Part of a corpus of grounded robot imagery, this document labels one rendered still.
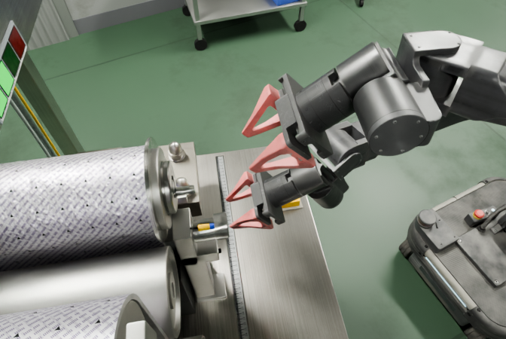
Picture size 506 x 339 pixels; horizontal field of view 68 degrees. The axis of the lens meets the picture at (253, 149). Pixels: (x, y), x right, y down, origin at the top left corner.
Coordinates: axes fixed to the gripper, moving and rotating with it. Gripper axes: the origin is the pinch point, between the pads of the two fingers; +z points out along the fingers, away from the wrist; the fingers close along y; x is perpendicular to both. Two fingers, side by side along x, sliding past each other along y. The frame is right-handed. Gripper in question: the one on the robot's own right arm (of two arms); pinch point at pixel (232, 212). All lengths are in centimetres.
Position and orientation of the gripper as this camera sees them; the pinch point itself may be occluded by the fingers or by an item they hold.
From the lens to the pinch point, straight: 75.4
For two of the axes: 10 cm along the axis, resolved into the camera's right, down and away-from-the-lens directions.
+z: -8.3, 4.4, 3.4
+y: -1.7, -7.8, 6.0
